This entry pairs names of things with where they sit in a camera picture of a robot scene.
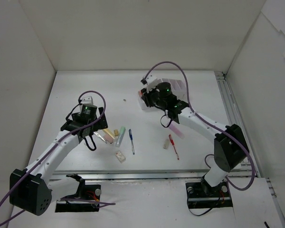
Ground beige eraser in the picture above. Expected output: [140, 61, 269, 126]
[163, 139, 170, 149]

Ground red pen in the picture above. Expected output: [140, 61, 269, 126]
[169, 134, 180, 160]

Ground small scissors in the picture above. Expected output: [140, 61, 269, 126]
[94, 132, 108, 144]

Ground aluminium front rail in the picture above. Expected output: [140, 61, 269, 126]
[49, 170, 208, 181]

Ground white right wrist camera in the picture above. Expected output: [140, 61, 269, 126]
[141, 75, 158, 93]

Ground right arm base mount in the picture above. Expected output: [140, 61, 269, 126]
[185, 175, 233, 217]

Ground green capped marker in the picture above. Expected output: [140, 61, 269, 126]
[115, 126, 125, 148]

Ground small tan eraser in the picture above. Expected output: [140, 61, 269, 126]
[114, 129, 119, 136]

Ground pink eraser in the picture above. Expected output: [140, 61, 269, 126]
[104, 133, 115, 144]

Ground pink white desk organizer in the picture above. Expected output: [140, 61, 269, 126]
[138, 78, 189, 113]

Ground aluminium side rail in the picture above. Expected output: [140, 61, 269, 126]
[214, 71, 277, 200]

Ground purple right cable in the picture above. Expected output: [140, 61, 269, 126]
[143, 61, 256, 191]

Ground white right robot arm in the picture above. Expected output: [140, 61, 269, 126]
[138, 82, 249, 196]

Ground purple highlighter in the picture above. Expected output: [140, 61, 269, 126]
[169, 123, 185, 139]

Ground yellow ruler strip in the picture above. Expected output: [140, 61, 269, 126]
[103, 128, 116, 141]

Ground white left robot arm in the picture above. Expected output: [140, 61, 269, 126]
[9, 104, 108, 216]

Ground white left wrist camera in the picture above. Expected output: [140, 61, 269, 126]
[80, 95, 94, 105]

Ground blue pen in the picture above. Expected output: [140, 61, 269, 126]
[129, 129, 135, 155]

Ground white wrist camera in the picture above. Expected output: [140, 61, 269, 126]
[80, 95, 94, 105]
[141, 75, 158, 93]

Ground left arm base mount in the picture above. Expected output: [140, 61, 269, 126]
[55, 174, 101, 213]

